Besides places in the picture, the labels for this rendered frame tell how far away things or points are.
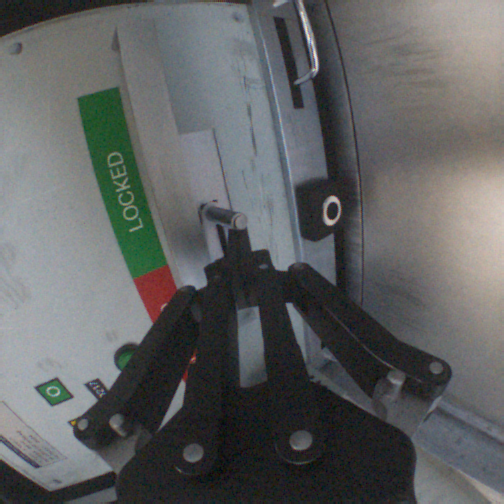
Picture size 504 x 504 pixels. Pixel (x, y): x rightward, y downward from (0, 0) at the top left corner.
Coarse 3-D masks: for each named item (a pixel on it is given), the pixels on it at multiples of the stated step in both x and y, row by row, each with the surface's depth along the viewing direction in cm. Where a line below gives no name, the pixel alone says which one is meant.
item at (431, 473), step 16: (416, 448) 32; (416, 464) 29; (432, 464) 28; (416, 480) 27; (432, 480) 26; (448, 480) 25; (464, 480) 22; (416, 496) 25; (432, 496) 24; (448, 496) 22; (464, 496) 21; (480, 496) 18
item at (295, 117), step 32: (256, 32) 20; (288, 32) 21; (288, 64) 22; (288, 96) 23; (288, 128) 25; (320, 128) 27; (288, 160) 26; (320, 160) 28; (288, 192) 27; (320, 256) 32
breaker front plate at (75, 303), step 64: (0, 64) 10; (64, 64) 13; (192, 64) 19; (256, 64) 22; (0, 128) 12; (64, 128) 15; (128, 128) 18; (192, 128) 21; (256, 128) 24; (0, 192) 13; (64, 192) 16; (256, 192) 26; (0, 256) 14; (64, 256) 18; (0, 320) 15; (64, 320) 19; (128, 320) 22; (256, 320) 30; (0, 384) 15; (64, 384) 19; (0, 448) 15; (64, 448) 20
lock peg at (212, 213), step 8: (208, 208) 23; (216, 208) 22; (208, 216) 23; (216, 216) 21; (224, 216) 20; (232, 216) 19; (240, 216) 19; (208, 224) 24; (216, 224) 24; (224, 224) 20; (232, 224) 19; (240, 224) 19
